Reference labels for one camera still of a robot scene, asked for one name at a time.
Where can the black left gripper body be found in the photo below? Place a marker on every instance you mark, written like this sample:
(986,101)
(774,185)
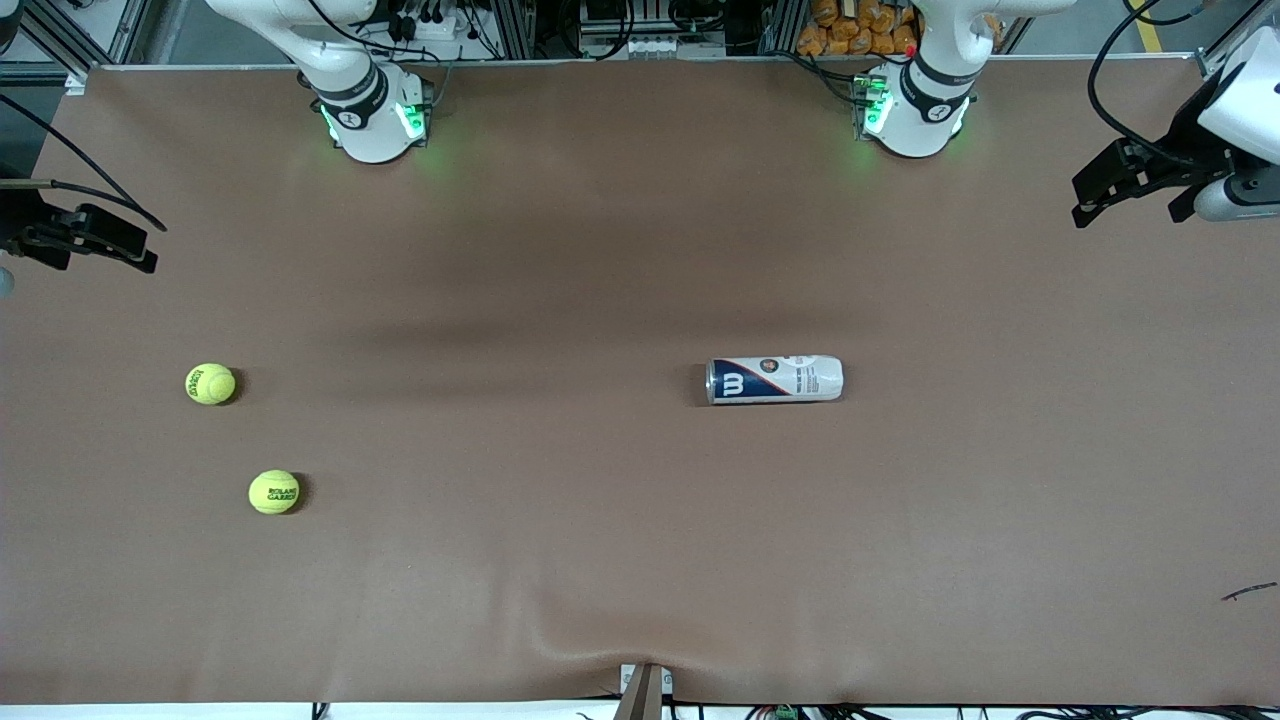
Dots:
(1183,147)

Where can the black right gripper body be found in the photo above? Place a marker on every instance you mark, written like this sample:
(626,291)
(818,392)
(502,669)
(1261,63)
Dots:
(18,222)

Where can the yellow tennis ball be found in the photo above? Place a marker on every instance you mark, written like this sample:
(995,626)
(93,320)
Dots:
(210,384)
(274,492)

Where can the white blue tennis ball can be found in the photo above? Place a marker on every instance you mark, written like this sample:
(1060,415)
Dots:
(790,378)

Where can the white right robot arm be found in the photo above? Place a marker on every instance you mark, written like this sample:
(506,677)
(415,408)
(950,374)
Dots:
(370,120)

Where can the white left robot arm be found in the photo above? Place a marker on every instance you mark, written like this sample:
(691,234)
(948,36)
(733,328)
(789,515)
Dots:
(915,120)

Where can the yellow floor tape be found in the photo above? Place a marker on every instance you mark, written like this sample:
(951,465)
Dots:
(1150,30)

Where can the pile of orange objects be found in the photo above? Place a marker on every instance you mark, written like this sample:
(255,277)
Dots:
(840,35)

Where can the power strip with black plugs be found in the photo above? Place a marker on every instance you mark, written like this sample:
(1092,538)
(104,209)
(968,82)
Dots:
(450,30)

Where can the white power strip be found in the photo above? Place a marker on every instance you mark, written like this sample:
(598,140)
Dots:
(655,46)

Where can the brown table mat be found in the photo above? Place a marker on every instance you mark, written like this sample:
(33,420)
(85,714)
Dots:
(600,250)

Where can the green connector plug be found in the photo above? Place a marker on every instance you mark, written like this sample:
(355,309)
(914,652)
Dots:
(785,713)

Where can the aluminium frame profile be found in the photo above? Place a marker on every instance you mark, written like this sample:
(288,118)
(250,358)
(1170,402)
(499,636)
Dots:
(1215,60)
(512,30)
(780,25)
(130,25)

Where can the white pole base bracket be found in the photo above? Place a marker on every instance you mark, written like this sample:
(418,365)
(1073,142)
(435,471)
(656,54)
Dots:
(666,683)

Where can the metal camera mount pole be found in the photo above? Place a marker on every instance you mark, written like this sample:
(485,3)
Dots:
(642,700)

